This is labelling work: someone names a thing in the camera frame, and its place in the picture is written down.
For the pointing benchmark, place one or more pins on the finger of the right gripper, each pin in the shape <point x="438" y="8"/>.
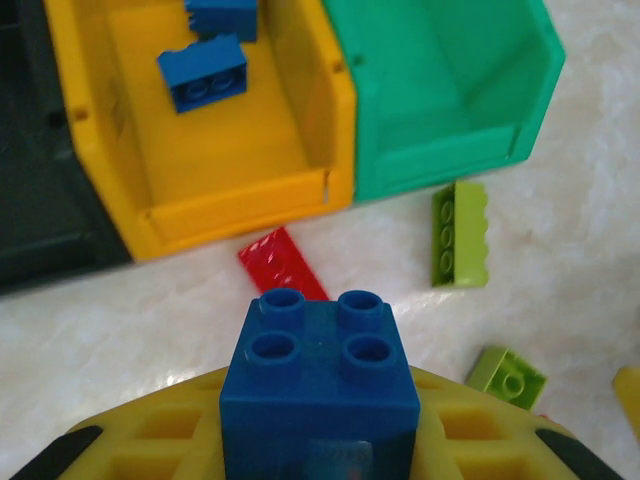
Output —
<point x="630" y="400"/>

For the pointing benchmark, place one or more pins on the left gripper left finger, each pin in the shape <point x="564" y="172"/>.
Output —
<point x="150" y="440"/>

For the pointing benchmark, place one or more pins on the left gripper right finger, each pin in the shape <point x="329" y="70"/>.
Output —
<point x="490" y="440"/>

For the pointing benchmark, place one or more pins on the lime green small lego brick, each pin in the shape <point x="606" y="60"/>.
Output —
<point x="505" y="380"/>

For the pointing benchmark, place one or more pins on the blue square lego brick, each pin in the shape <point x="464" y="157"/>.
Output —
<point x="320" y="390"/>

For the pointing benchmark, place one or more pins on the lime green long lego brick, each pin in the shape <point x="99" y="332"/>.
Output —
<point x="465" y="240"/>

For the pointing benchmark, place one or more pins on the red lego brick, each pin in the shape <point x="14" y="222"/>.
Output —
<point x="280" y="265"/>

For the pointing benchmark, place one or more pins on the black plastic bin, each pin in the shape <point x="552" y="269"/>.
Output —
<point x="40" y="200"/>

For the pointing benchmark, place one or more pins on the yellow plastic bin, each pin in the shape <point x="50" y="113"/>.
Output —
<point x="225" y="150"/>

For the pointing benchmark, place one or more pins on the green plastic bin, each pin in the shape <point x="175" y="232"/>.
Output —
<point x="440" y="125"/>

